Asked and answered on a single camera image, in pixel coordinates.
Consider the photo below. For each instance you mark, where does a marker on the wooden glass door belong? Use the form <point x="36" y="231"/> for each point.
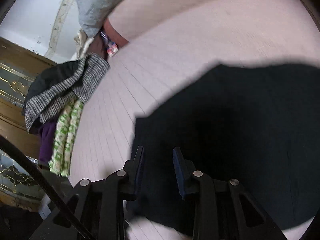
<point x="19" y="67"/>

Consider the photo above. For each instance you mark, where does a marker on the grey striped knit garment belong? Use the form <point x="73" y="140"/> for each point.
<point x="58" y="85"/>

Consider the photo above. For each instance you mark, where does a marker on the pink bolster pillow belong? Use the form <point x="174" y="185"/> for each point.
<point x="132" y="18"/>

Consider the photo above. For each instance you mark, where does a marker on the black pants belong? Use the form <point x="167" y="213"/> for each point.
<point x="259" y="126"/>

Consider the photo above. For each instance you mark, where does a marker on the pink quilted bed cover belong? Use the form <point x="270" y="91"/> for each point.
<point x="173" y="55"/>

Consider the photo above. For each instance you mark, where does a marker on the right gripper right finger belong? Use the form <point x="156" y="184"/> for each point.
<point x="223" y="210"/>

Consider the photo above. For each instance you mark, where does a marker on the green white patterned cloth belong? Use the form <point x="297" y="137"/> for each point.
<point x="64" y="138"/>

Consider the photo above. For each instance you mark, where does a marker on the colourful packet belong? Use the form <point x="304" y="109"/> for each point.
<point x="109" y="45"/>

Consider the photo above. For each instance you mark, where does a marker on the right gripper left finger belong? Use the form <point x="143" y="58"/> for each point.
<point x="92" y="210"/>

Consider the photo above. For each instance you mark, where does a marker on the purple cloth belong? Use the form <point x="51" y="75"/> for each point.
<point x="47" y="134"/>

